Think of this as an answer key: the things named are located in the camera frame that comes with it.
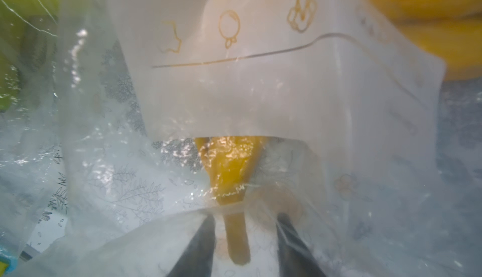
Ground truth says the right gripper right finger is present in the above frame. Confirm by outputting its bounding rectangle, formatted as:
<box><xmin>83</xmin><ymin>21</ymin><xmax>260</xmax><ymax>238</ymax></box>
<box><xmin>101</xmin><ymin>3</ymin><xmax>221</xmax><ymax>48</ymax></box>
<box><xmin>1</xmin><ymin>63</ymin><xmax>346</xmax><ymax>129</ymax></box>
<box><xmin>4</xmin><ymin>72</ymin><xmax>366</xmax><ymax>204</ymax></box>
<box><xmin>276</xmin><ymin>213</ymin><xmax>326</xmax><ymax>277</ymax></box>

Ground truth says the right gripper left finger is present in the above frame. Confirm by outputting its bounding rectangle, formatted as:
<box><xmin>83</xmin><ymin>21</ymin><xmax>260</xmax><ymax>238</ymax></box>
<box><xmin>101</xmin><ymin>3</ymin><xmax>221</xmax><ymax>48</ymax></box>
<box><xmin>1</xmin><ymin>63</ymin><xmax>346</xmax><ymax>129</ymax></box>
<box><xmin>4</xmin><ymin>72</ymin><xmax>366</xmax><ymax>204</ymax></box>
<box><xmin>167</xmin><ymin>215</ymin><xmax>216</xmax><ymax>277</ymax></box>

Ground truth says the clear zip-top bag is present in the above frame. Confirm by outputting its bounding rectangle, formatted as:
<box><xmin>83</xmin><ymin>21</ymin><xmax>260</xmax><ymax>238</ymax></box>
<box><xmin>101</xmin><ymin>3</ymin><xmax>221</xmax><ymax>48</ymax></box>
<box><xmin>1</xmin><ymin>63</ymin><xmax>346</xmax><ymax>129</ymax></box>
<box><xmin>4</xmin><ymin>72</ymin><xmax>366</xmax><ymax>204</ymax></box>
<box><xmin>1</xmin><ymin>0</ymin><xmax>481</xmax><ymax>276</ymax></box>

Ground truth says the banana bunch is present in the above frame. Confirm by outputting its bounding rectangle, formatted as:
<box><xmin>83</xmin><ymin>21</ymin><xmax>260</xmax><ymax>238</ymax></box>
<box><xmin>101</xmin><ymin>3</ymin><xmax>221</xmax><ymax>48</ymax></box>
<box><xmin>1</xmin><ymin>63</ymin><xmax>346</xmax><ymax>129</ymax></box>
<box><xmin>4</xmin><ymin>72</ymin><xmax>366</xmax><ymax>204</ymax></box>
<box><xmin>1</xmin><ymin>0</ymin><xmax>61</xmax><ymax>112</ymax></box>
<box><xmin>195</xmin><ymin>0</ymin><xmax>481</xmax><ymax>264</ymax></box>

